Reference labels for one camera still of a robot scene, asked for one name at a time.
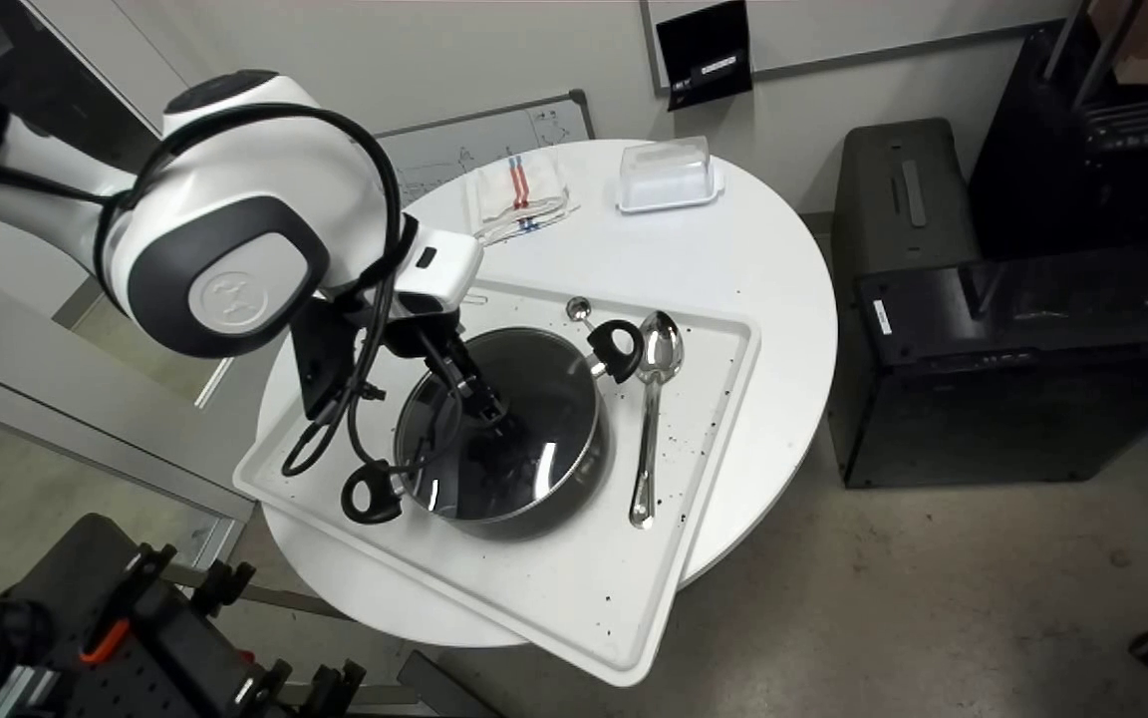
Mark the clear plastic container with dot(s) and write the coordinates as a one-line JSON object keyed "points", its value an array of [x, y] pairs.
{"points": [[669, 176]]}

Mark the black marker holder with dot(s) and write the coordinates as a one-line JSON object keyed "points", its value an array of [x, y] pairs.
{"points": [[709, 54]]}

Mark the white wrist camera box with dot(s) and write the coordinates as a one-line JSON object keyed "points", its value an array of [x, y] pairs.
{"points": [[440, 273]]}

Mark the metal serving spoon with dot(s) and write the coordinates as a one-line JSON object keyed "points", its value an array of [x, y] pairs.
{"points": [[661, 366]]}

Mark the black cooking pot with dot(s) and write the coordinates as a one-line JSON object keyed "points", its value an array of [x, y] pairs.
{"points": [[375, 493]]}

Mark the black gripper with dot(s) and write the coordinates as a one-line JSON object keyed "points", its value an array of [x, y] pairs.
{"points": [[440, 346]]}

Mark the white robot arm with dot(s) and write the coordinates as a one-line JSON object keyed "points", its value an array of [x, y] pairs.
{"points": [[258, 217]]}

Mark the glass pot lid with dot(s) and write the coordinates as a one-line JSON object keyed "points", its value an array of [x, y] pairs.
{"points": [[487, 471]]}

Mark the round white table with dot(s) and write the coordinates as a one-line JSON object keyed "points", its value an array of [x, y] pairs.
{"points": [[752, 256]]}

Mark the black equipment cart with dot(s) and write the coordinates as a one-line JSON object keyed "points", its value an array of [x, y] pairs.
{"points": [[103, 634]]}

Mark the black cabinet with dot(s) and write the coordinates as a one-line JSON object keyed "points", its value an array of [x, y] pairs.
{"points": [[962, 369]]}

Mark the white plastic tray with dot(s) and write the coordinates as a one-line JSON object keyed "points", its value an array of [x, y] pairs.
{"points": [[572, 578]]}

